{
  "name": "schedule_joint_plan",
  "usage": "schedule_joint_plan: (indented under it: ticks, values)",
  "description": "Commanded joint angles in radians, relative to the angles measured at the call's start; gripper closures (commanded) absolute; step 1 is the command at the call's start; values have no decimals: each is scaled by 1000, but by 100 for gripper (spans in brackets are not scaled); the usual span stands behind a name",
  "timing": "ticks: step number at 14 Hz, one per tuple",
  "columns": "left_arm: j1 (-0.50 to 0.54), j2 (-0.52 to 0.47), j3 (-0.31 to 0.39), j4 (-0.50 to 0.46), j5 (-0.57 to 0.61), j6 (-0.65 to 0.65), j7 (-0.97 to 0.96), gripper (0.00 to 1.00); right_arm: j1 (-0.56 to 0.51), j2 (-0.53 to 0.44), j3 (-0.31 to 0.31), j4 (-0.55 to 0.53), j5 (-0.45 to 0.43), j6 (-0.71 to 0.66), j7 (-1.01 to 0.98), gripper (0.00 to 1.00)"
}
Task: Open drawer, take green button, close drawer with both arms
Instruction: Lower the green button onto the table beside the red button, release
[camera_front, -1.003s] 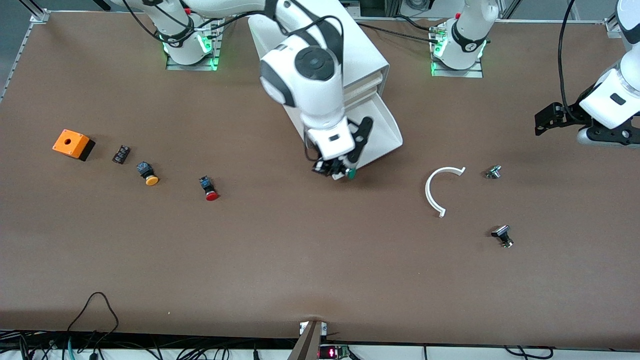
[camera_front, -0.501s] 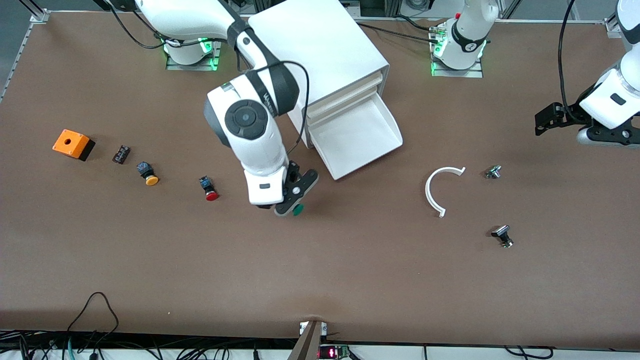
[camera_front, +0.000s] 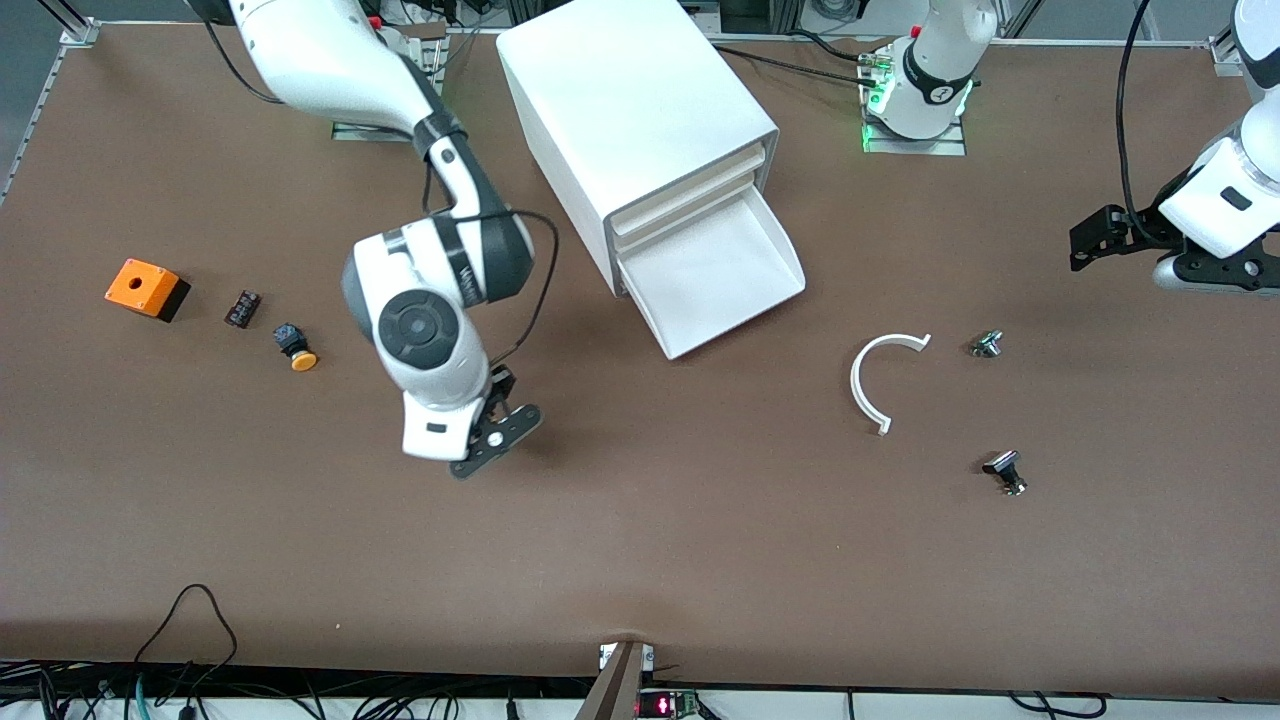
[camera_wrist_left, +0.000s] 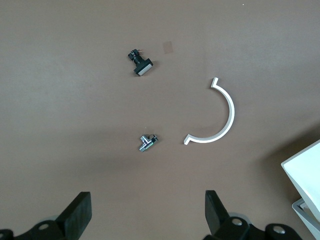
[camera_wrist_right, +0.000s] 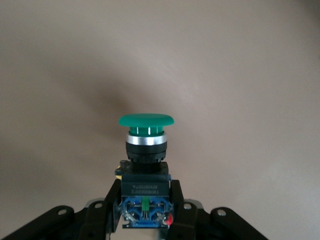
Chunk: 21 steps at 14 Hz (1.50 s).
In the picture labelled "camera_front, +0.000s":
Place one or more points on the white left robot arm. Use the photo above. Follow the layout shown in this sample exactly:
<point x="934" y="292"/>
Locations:
<point x="935" y="60"/>

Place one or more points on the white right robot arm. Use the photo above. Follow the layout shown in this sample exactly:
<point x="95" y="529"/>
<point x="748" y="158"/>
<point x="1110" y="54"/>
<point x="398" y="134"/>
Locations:
<point x="330" y="60"/>

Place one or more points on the yellow mushroom push button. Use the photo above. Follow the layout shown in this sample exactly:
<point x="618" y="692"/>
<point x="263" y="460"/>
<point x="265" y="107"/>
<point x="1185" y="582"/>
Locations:
<point x="298" y="352"/>

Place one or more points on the black square push button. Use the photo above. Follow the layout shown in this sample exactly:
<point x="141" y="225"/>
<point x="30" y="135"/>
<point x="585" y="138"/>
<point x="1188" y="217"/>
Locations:
<point x="1003" y="468"/>

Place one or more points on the dark brown capacitor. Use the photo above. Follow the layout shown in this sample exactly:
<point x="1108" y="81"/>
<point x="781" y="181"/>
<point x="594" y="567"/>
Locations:
<point x="243" y="308"/>

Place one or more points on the small red LED device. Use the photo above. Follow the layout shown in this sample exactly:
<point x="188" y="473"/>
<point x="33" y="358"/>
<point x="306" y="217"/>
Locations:
<point x="665" y="705"/>

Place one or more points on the black left camera mount bracket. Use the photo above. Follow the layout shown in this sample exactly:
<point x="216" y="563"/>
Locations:
<point x="1215" y="268"/>

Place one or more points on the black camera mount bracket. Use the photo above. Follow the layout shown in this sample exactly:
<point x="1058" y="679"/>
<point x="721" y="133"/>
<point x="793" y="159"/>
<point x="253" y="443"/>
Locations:
<point x="510" y="425"/>
<point x="1215" y="268"/>

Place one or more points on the black right camera mount bracket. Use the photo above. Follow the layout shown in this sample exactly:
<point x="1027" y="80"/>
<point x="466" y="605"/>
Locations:
<point x="510" y="425"/>

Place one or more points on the grey left arm base plate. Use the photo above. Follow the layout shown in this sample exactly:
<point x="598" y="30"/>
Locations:
<point x="940" y="147"/>

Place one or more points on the white semicircular bracket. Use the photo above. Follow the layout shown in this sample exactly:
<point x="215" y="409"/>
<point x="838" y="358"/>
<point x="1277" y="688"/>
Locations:
<point x="856" y="385"/>

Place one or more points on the white post clamp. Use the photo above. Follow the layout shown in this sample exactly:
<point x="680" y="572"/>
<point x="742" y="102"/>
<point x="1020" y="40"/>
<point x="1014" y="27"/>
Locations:
<point x="649" y="656"/>

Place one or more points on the brown camera mount post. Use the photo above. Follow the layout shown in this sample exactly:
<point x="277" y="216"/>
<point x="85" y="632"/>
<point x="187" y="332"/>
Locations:
<point x="612" y="690"/>

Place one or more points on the orange button enclosure box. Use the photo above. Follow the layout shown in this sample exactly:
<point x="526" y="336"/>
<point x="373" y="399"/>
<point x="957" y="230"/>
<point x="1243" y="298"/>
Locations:
<point x="140" y="285"/>

